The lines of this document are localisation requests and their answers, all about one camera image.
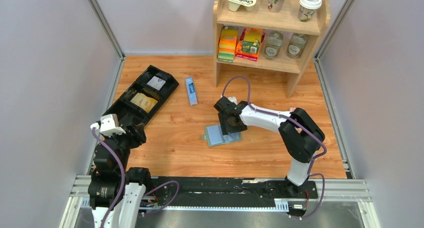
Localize green sponge pack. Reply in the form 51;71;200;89
217;25;239;63

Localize aluminium frame rail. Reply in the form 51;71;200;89
313;0;356;180
81;0;126;176

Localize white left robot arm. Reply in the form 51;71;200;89
87;122;153;228

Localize aluminium frame rail right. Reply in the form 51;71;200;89
313;0;356;180

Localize glass jar left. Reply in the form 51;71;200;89
263;31;284;60

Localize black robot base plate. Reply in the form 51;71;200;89
133;176;319;208

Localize black compartment tray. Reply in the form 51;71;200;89
104;65;179;126

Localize gold card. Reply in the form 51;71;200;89
130;93;158;113

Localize glass jar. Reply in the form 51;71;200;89
263;31;284;60
286;33;309;59

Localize wooden shelf unit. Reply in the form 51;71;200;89
212;0;331;98

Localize glass jar right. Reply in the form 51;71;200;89
286;33;309;59

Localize teal card holder wallet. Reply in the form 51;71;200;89
201;124;242;147

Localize paper coffee cup right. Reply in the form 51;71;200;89
297;0;323;22

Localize orange pink sponge pack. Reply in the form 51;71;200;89
235;27;265;62

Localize blue slim box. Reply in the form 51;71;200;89
185;76;198;106

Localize aluminium frame rail left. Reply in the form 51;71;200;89
81;0;126;176

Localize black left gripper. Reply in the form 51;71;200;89
100;120;147;173

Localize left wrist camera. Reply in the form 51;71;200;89
90;113;126;137

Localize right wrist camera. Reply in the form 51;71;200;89
228;96;238;105

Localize silver card in tray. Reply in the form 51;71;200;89
146;76;166;91

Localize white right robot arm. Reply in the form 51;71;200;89
213;96;325;198

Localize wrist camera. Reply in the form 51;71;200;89
90;113;126;137
228;96;238;105

